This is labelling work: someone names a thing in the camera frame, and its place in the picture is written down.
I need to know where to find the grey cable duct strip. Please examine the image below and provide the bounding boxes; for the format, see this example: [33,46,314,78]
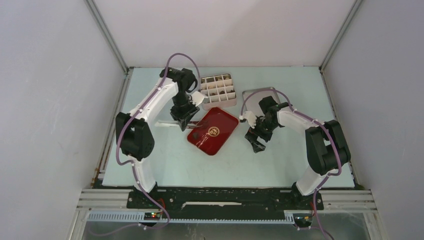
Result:
[86,211,295,224]

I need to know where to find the silver metal box lid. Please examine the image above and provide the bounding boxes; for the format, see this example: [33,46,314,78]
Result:
[242,87,281,116]

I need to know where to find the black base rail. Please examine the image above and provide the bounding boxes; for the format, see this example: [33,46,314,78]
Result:
[126,186,324,220]

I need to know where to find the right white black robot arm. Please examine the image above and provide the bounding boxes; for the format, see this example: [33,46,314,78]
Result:
[239,96,351,209]

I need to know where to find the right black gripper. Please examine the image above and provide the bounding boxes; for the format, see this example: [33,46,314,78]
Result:
[245,115,279,153]

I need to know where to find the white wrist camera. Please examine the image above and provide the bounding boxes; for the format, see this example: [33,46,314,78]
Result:
[191,91,209,107]
[239,111,257,129]

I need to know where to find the silver metal tongs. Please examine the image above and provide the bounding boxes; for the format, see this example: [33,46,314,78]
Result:
[154,120,208,131]

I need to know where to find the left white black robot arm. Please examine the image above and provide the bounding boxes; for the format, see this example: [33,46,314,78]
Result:
[115,67,205,208]

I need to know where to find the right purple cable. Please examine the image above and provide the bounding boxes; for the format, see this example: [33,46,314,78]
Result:
[240,88,343,240]

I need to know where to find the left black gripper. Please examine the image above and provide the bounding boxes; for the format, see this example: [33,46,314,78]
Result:
[170,92,200,132]

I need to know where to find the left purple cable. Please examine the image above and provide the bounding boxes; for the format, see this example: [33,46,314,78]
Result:
[86,52,201,237]

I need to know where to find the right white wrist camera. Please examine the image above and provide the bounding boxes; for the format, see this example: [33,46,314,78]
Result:
[239,111,257,129]

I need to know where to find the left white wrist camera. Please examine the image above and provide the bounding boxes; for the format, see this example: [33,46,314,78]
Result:
[191,91,209,107]

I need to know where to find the red plastic tray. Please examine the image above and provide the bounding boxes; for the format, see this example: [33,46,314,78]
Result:
[187,107,239,156]

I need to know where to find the white divided chocolate box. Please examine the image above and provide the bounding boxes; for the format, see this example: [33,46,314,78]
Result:
[199,73,237,111]

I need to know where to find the round foil wrapped chocolate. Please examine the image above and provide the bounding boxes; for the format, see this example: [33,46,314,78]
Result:
[207,126,220,137]

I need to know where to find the purple cable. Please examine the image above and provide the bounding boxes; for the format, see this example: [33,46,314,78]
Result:
[240,88,343,240]
[86,52,201,237]

